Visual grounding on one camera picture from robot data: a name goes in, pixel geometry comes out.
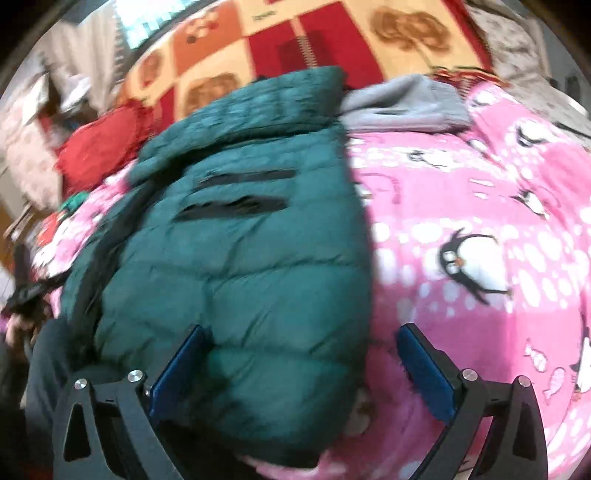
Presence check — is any beige curtain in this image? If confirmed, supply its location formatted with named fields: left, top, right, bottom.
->
left=44, top=11, right=123, bottom=114

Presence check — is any person's left hand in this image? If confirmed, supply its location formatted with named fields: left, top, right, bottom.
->
left=4, top=310, right=46, bottom=354

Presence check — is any pink penguin print blanket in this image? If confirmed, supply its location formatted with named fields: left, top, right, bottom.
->
left=28, top=78, right=591, bottom=480

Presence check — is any beige floral cloth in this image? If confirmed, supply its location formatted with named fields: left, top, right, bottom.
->
left=465, top=4, right=571, bottom=127

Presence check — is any orange floral checked blanket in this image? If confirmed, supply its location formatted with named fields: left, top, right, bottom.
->
left=115, top=0, right=498, bottom=127

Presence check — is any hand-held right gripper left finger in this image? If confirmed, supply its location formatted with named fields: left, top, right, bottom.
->
left=51, top=324, right=215, bottom=480

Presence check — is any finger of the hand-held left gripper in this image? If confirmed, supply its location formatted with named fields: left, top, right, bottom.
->
left=2, top=244, right=63, bottom=319

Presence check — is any red heart-shaped ruffled pillow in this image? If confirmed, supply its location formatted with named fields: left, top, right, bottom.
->
left=54, top=104, right=155, bottom=195

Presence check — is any green ruffled cloth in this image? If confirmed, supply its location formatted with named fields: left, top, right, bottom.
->
left=58, top=191, right=92, bottom=214

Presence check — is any green quilted jacket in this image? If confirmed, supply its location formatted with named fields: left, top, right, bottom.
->
left=60, top=66, right=376, bottom=468

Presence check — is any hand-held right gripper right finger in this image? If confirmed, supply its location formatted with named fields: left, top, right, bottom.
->
left=396, top=322, right=550, bottom=480

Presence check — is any grey knit cloth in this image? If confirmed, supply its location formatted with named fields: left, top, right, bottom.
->
left=338, top=74, right=472, bottom=133

